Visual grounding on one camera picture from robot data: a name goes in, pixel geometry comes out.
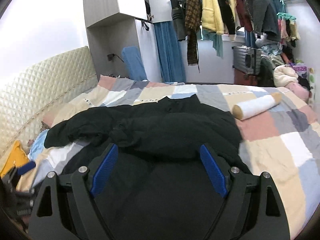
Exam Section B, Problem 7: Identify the light blue pillow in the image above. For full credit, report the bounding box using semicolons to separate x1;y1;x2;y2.
28;129;49;161

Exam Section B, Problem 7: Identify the cream quilted headboard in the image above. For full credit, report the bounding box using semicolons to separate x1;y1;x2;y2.
1;47;98;164

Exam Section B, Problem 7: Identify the yellow hanging jacket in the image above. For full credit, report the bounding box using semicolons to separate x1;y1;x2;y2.
201;0;225;35

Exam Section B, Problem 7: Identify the cream fluffy blanket pile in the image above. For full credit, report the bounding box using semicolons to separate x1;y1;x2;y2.
273;64;298;87

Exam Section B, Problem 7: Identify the white cylindrical bolster pillow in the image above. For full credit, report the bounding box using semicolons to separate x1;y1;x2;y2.
231;92;282;121

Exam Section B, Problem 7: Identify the blue curtain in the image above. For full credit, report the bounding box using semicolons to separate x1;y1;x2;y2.
154;21;186;82

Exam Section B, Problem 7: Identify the brown plaid hanging coat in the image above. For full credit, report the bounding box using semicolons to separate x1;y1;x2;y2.
185;0;202;66

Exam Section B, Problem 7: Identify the grey hard suitcase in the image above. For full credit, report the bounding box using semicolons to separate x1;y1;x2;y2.
232;46;261;76

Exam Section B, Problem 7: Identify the black garment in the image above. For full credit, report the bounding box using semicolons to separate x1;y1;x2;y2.
44;95;249;239

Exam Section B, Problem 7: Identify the grey wall cabinet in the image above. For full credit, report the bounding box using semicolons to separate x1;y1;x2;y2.
83;0;172;82

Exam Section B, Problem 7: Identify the black hanging coat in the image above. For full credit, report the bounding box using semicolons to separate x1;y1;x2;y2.
170;0;186;41

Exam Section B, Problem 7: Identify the dark grey hanging jacket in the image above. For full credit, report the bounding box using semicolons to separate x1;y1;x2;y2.
244;0;281;42

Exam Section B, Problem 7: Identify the blue chair back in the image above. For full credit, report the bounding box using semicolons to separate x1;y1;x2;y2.
121;46;147;81

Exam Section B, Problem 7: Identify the patchwork quilt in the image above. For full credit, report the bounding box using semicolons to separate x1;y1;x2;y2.
15;75;320;239

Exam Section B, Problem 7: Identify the yellow cartoon pillow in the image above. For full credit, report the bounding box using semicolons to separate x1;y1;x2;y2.
1;140;29;178

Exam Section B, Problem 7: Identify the green clip hanger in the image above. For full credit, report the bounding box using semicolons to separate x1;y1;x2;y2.
277;0;296;21

